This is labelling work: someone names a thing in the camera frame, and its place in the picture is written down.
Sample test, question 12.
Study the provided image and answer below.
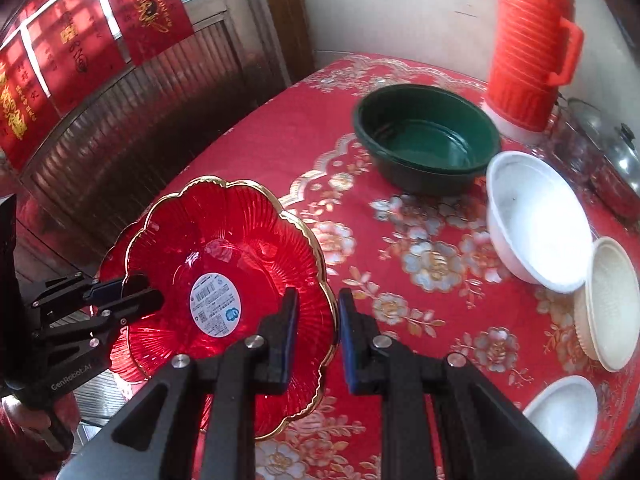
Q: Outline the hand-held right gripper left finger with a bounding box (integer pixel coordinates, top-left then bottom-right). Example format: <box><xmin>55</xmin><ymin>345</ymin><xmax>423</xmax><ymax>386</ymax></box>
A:
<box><xmin>55</xmin><ymin>287</ymin><xmax>301</xmax><ymax>480</ymax></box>

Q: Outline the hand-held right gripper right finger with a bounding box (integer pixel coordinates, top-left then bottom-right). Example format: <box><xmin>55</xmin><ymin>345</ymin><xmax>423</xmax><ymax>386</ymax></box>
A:
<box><xmin>337</xmin><ymin>287</ymin><xmax>581</xmax><ymax>480</ymax></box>

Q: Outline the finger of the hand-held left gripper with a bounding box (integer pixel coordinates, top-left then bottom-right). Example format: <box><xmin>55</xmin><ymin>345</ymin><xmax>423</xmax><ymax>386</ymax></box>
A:
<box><xmin>34</xmin><ymin>286</ymin><xmax>166</xmax><ymax>357</ymax></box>
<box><xmin>32</xmin><ymin>270</ymin><xmax>125</xmax><ymax>319</ymax></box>

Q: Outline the red glass plate gold rim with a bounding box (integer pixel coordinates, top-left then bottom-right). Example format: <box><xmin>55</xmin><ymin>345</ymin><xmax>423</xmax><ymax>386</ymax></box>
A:
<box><xmin>124</xmin><ymin>176</ymin><xmax>338</xmax><ymax>441</ymax></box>
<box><xmin>97</xmin><ymin>222</ymin><xmax>151</xmax><ymax>386</ymax></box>

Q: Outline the beige ribbed bowl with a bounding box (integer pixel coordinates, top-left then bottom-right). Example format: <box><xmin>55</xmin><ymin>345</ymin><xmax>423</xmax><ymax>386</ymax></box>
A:
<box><xmin>572</xmin><ymin>236</ymin><xmax>640</xmax><ymax>373</ymax></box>

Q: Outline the person's left hand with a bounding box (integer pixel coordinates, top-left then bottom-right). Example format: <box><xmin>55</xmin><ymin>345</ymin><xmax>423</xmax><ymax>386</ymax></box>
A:
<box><xmin>0</xmin><ymin>399</ymin><xmax>52</xmax><ymax>432</ymax></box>

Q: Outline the red floral tablecloth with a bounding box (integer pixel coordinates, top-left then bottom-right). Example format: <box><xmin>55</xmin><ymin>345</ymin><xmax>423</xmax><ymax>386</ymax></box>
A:
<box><xmin>107</xmin><ymin>52</ymin><xmax>640</xmax><ymax>480</ymax></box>

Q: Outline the red paper couplet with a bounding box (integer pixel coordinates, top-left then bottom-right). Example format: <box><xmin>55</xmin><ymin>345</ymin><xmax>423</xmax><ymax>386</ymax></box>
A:
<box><xmin>102</xmin><ymin>0</ymin><xmax>196</xmax><ymax>66</ymax></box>
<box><xmin>27</xmin><ymin>0</ymin><xmax>126</xmax><ymax>116</ymax></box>
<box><xmin>0</xmin><ymin>35</ymin><xmax>61</xmax><ymax>171</ymax></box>

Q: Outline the green plastic basin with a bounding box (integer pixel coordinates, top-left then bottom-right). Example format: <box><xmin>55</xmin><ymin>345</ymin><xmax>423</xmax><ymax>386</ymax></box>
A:
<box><xmin>352</xmin><ymin>84</ymin><xmax>502</xmax><ymax>197</ymax></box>

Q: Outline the large white bowl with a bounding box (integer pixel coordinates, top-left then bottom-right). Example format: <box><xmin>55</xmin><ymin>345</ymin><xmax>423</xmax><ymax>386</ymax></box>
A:
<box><xmin>485</xmin><ymin>151</ymin><xmax>593</xmax><ymax>295</ymax></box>

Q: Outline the small white bowl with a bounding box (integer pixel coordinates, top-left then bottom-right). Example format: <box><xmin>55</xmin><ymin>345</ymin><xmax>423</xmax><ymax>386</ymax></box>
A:
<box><xmin>522</xmin><ymin>375</ymin><xmax>599</xmax><ymax>468</ymax></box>

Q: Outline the clear glass cup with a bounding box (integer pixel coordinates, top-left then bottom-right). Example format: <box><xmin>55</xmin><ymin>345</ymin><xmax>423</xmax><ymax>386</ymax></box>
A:
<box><xmin>542</xmin><ymin>105</ymin><xmax>598</xmax><ymax>171</ymax></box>

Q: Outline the steel pot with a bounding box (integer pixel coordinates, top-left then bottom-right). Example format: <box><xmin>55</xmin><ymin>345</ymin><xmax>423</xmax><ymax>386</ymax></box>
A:
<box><xmin>590</xmin><ymin>160</ymin><xmax>640</xmax><ymax>221</ymax></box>

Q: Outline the glass pot lid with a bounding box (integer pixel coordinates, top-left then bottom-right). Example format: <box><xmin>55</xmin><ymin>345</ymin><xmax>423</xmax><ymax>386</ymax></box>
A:
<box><xmin>567</xmin><ymin>97</ymin><xmax>640</xmax><ymax>186</ymax></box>

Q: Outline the red plastic thermos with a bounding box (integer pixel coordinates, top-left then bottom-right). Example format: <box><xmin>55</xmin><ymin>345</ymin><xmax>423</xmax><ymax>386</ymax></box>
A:
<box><xmin>482</xmin><ymin>0</ymin><xmax>586</xmax><ymax>145</ymax></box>

